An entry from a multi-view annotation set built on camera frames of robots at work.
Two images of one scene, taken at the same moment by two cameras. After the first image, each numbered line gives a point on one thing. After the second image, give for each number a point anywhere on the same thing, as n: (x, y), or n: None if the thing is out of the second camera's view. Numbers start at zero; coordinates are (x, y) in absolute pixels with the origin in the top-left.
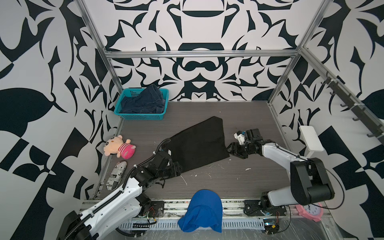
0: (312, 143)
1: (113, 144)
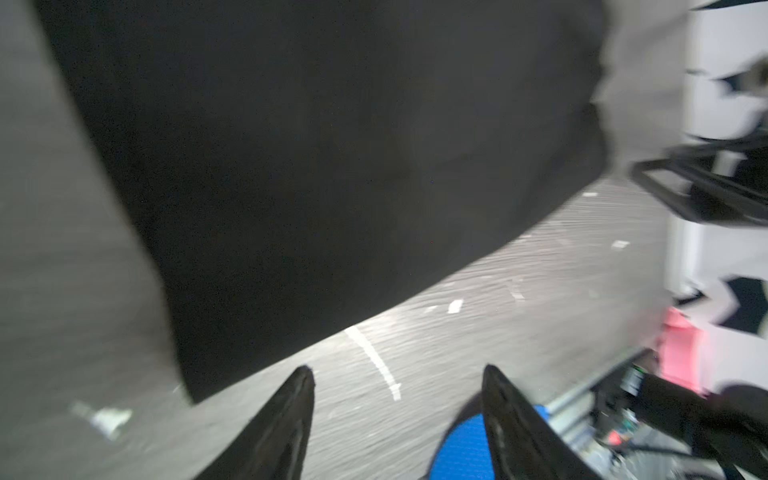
0: (730, 180)
1: None
